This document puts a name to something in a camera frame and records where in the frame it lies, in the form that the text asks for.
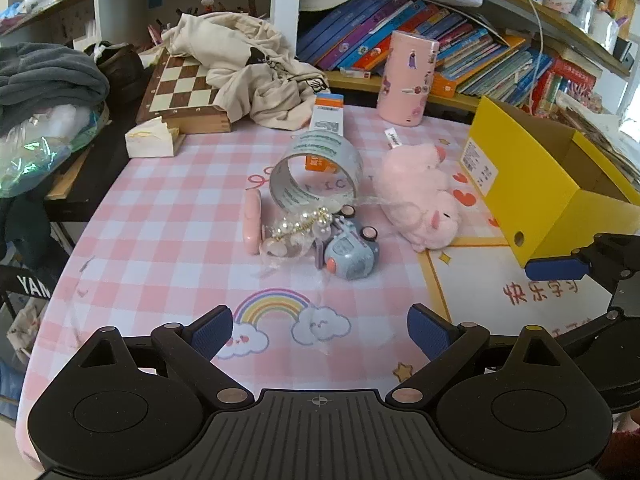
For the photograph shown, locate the small blue toy car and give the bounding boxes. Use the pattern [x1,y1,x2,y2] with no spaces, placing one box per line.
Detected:
[314,215,381,281]

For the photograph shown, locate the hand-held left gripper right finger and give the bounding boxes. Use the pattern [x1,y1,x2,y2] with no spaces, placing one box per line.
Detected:
[385,304,583,407]

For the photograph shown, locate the red boxed books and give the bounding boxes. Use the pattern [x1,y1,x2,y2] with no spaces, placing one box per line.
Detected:
[530,57,601,116]

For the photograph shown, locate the bookshelf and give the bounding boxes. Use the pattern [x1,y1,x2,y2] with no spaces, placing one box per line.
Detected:
[0,0,640,126]

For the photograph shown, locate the person's right forearm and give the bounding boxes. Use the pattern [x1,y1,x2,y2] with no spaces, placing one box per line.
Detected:
[612,407,640,461]

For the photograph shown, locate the wooden chessboard box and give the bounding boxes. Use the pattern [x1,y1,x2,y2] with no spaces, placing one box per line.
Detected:
[136,52,233,135]

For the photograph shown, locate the pearl ribbon hair accessory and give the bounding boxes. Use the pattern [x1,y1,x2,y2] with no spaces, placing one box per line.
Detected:
[259,199,361,277]

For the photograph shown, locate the white orange medicine box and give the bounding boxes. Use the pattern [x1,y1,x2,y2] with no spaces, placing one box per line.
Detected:
[306,92,346,136]

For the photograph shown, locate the black bag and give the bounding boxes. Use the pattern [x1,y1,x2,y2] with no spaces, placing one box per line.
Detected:
[82,40,146,106]

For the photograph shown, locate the grey cloth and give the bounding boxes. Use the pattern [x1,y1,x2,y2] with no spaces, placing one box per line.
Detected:
[0,42,111,136]

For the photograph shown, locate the yellow cardboard box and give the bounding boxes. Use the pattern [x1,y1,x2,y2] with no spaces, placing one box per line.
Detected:
[459,95,640,268]

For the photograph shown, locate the iridescent plastic bag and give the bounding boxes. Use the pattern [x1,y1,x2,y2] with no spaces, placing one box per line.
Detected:
[0,105,108,198]

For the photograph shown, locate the white cable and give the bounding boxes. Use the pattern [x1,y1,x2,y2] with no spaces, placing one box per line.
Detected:
[500,0,546,106]

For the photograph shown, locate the dark cloth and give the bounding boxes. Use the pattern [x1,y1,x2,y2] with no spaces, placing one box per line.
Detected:
[0,192,53,273]

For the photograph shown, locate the row of children's books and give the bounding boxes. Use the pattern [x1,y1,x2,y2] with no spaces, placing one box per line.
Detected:
[297,0,556,111]

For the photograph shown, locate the stack of papers and booklets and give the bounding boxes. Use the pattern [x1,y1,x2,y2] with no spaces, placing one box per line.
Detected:
[555,95,640,186]

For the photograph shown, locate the pink plush pig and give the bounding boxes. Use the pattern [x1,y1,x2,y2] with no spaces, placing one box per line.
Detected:
[374,127,463,252]

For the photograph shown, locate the small pink case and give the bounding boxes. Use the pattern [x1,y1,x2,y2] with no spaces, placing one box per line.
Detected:
[243,188,263,257]

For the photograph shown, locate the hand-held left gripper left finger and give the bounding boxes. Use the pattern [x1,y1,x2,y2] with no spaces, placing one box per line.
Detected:
[60,305,256,407]

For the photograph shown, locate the grey tape roll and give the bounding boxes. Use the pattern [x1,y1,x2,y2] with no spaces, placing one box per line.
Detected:
[269,130,364,211]

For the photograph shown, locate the beige cloth bag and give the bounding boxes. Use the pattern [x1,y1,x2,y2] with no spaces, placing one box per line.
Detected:
[160,10,331,131]

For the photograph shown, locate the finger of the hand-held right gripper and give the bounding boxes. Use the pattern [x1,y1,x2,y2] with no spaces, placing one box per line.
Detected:
[525,232,640,293]
[550,307,640,361]

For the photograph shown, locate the small cream paper box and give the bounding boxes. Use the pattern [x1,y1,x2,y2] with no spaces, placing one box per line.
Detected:
[124,116,186,159]

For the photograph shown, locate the white pen holder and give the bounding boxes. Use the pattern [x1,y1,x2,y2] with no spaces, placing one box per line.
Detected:
[587,5,621,53]

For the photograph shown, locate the pink cylindrical container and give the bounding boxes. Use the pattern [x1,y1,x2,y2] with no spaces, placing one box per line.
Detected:
[376,30,441,126]

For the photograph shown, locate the pink checked desktop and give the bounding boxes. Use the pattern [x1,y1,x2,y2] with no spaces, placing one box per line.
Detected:
[15,105,640,461]

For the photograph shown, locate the black lettered fabric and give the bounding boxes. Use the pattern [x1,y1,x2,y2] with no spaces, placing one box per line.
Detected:
[0,262,58,311]

